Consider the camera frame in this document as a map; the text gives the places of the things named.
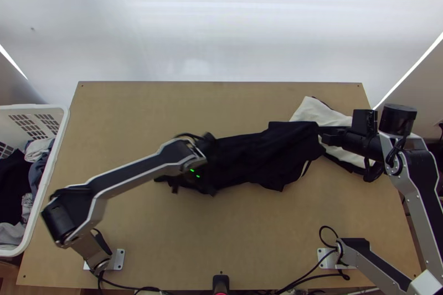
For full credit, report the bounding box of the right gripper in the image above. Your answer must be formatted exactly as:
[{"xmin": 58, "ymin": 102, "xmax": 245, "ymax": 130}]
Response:
[{"xmin": 317, "ymin": 127, "xmax": 380, "ymax": 162}]

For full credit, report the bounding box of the black t-shirt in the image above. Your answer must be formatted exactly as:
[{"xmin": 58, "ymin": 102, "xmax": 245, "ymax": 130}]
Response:
[{"xmin": 153, "ymin": 120, "xmax": 326, "ymax": 197}]

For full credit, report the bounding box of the white garment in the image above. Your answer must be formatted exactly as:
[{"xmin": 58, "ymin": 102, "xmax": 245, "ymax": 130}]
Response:
[{"xmin": 290, "ymin": 96, "xmax": 373, "ymax": 173}]

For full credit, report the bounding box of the white laundry basket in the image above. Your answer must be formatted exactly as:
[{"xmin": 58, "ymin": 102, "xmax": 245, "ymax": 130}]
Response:
[{"xmin": 0, "ymin": 103, "xmax": 70, "ymax": 258}]

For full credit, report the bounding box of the heap of clothes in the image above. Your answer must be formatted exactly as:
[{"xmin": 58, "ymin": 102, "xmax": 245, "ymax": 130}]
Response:
[{"xmin": 0, "ymin": 138, "xmax": 56, "ymax": 249}]

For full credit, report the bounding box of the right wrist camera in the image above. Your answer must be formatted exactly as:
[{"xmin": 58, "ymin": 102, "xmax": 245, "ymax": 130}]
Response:
[{"xmin": 352, "ymin": 109, "xmax": 379, "ymax": 135}]

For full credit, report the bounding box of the black cable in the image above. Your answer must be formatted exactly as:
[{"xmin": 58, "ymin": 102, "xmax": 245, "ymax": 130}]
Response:
[
  {"xmin": 361, "ymin": 135, "xmax": 411, "ymax": 183},
  {"xmin": 96, "ymin": 268, "xmax": 163, "ymax": 295},
  {"xmin": 276, "ymin": 225, "xmax": 351, "ymax": 295}
]

